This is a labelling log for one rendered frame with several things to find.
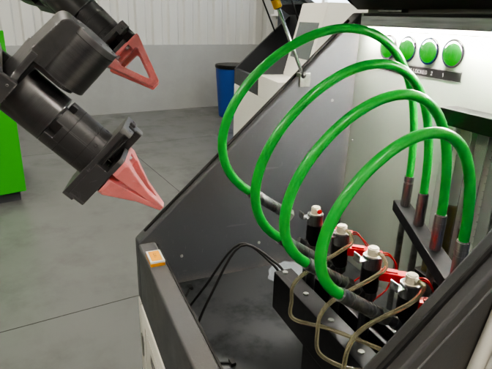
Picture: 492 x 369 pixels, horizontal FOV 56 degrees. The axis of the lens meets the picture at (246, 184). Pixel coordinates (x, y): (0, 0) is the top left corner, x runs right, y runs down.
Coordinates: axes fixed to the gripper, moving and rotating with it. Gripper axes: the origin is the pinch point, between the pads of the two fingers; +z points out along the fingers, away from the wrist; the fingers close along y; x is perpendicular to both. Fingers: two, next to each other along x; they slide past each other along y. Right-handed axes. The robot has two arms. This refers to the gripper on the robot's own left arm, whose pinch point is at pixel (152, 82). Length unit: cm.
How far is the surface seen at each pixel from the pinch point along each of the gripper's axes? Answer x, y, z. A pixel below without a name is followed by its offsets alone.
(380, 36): -30.1, -8.8, 20.7
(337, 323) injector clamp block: 7.7, -13.5, 46.7
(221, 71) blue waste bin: -121, 599, 18
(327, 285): 4.7, -30.3, 31.9
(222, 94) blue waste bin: -100, 607, 43
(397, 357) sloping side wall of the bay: 5, -37, 40
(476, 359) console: -1, -37, 47
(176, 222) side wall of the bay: 17.3, 25.6, 23.6
